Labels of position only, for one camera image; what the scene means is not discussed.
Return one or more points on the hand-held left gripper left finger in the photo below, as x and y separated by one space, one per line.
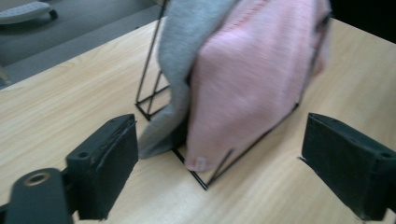
106 165

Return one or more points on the grey chair base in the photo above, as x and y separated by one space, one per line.
25 12

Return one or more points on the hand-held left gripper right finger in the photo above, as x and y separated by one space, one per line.
348 165

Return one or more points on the pink knit beanie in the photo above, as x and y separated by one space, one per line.
249 84

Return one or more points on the grey knit beanie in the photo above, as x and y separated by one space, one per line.
183 46

